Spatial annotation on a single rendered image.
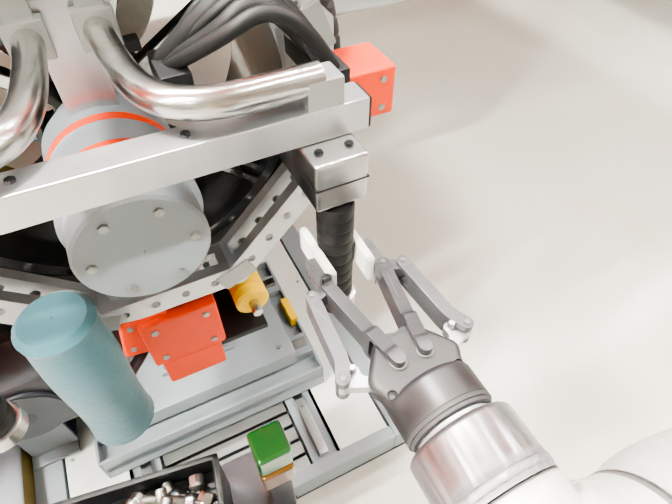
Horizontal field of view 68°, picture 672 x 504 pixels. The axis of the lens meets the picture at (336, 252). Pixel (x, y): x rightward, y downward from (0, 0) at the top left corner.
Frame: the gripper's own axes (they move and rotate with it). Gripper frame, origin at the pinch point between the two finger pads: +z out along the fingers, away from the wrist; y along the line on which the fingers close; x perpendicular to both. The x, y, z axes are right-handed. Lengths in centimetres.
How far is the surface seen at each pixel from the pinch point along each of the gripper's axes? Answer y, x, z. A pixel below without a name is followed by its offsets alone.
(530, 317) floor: 72, -83, 20
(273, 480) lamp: -12.9, -22.9, -9.8
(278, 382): -2, -68, 25
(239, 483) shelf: -16.9, -37.7, -3.0
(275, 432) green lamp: -11.1, -16.7, -7.3
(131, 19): -7, -5, 77
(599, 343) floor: 83, -83, 4
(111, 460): -39, -66, 23
